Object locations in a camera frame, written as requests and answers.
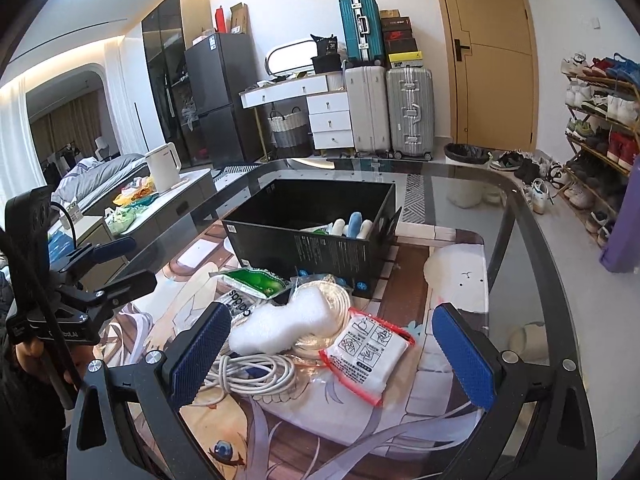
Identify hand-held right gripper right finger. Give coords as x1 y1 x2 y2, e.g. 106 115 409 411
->
431 302 598 480

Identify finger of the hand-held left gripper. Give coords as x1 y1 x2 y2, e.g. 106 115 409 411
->
75 236 137 273
82 270 158 311

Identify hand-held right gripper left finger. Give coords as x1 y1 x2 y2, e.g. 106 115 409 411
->
67 302 233 480

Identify clear bag with black print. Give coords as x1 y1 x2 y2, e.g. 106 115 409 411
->
210 287 261 328

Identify white cable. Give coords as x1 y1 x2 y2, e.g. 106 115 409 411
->
202 352 298 401

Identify green medicine packet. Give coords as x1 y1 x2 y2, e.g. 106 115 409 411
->
209 267 291 306

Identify white packet with red edge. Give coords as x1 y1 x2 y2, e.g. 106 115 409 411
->
319 307 417 407

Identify clear tube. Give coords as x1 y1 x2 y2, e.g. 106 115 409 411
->
285 282 353 358

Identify black cardboard box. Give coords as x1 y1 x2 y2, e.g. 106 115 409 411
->
221 178 402 297

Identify person's left hand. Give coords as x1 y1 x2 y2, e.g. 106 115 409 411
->
10 340 86 396

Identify green snack bag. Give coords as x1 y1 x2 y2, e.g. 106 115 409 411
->
102 207 138 236

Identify colourful snack packets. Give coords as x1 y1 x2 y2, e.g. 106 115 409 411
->
112 175 158 208

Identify white slipper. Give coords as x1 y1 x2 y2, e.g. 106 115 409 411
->
507 322 551 366

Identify low cabinet with white top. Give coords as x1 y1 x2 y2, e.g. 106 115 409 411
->
47 167 216 271

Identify bed with grey bedding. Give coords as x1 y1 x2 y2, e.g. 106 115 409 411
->
50 152 146 211

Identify white electric kettle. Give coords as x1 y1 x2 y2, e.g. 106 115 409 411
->
145 142 178 193

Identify printed cartoon table mat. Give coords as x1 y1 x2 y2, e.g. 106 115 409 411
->
95 230 488 480

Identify patterned floor rug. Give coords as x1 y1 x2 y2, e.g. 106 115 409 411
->
400 174 426 223

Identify pile of loose sneakers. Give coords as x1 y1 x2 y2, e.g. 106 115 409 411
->
489 149 568 215

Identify dark grey fridge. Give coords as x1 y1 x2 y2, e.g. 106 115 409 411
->
184 32 263 166

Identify dark glass wardrobe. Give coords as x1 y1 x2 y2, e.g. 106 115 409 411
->
141 0 216 168

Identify purple bag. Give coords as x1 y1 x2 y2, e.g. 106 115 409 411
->
598 155 640 273

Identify grey and white woven basket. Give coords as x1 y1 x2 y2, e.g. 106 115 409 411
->
267 107 312 148

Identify white desk with drawers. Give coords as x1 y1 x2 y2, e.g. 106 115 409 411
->
239 72 353 151

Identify silver suitcase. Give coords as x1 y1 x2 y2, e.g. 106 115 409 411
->
386 66 435 161

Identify oval mirror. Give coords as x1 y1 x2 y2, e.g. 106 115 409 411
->
264 39 326 78

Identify rows of racked shoes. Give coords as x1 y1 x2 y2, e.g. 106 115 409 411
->
561 51 640 248

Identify white suitcase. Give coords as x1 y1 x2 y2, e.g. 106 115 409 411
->
345 65 392 157

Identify tan wooden door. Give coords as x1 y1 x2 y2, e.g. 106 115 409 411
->
435 0 540 153

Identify black storage box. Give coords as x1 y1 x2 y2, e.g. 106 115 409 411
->
311 55 343 75

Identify wooden shoe rack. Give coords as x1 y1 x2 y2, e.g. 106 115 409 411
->
562 52 640 251

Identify black paper bag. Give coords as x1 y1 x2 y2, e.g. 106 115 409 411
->
310 34 342 58

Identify teal suitcase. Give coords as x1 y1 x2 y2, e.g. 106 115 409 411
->
339 0 386 67

